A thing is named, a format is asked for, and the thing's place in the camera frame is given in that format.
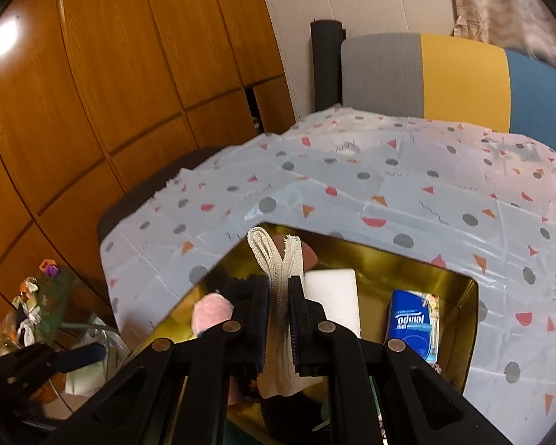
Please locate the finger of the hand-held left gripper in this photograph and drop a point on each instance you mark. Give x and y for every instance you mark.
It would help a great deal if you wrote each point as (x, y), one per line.
(78, 358)

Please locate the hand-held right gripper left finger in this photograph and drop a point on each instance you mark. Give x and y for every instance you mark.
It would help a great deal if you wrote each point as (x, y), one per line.
(262, 324)

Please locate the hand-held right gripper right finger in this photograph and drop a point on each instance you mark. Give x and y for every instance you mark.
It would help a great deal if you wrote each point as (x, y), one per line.
(295, 329)

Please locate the beige bandage roll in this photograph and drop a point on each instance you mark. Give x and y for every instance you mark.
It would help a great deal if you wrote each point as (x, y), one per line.
(278, 287)

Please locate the white foam sponge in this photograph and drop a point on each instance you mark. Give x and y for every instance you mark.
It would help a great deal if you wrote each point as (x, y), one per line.
(333, 296)

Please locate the brown makeup sponge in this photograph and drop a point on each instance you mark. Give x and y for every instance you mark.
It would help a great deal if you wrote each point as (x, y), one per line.
(311, 254)

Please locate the gold rectangular tin box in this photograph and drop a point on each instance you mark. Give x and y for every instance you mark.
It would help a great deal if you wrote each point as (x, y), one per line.
(375, 278)

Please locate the blue tissue packet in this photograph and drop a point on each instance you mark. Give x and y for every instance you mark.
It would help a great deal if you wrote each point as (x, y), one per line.
(410, 329)

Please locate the clear plastic bag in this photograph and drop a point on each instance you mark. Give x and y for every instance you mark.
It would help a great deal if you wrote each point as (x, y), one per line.
(102, 338)

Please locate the green decorated wrapping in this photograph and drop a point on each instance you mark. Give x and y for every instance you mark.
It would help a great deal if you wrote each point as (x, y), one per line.
(37, 301)

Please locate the patterned white tablecloth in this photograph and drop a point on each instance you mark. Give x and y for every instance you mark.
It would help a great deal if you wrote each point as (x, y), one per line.
(398, 181)

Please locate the black rolled mat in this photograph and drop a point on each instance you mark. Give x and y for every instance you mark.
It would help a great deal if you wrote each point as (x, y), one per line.
(326, 65)

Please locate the wooden wardrobe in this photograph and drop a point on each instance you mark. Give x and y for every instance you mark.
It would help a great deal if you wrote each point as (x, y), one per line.
(97, 79)

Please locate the grey yellow blue chair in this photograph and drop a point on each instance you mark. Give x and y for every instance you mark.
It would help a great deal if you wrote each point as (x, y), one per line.
(445, 79)

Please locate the pink patterned curtain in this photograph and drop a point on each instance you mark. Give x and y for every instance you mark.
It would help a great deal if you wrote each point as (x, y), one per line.
(505, 0)

